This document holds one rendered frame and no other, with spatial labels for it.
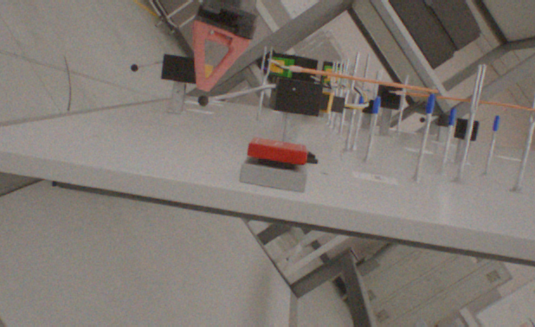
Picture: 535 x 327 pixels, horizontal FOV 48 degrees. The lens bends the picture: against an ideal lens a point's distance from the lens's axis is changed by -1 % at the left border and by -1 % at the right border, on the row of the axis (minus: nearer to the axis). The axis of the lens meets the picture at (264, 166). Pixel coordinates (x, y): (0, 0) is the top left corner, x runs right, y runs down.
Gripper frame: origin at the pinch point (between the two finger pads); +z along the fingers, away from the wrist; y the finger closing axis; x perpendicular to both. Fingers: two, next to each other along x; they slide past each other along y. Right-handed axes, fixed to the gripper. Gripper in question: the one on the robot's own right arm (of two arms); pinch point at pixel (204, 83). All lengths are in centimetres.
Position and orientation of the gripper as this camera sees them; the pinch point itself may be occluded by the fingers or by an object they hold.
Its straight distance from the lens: 74.0
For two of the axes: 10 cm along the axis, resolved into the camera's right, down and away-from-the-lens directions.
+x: -9.3, -2.9, -2.3
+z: -3.2, 9.4, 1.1
